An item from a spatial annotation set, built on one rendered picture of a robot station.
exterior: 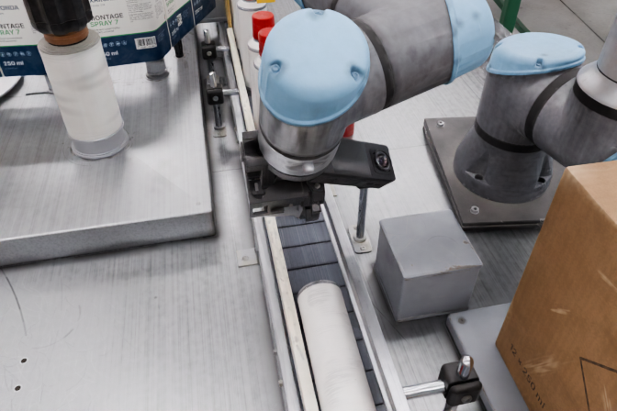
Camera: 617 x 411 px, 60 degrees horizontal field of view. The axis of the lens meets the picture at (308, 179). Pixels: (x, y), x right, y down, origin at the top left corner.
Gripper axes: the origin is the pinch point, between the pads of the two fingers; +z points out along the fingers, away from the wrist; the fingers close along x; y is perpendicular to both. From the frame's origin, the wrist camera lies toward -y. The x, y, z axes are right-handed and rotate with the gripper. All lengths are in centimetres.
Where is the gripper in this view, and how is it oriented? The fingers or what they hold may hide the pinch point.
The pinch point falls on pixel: (301, 203)
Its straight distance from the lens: 69.2
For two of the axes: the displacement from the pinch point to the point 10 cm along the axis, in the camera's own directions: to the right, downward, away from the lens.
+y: -9.8, 1.3, -1.5
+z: -1.0, 3.4, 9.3
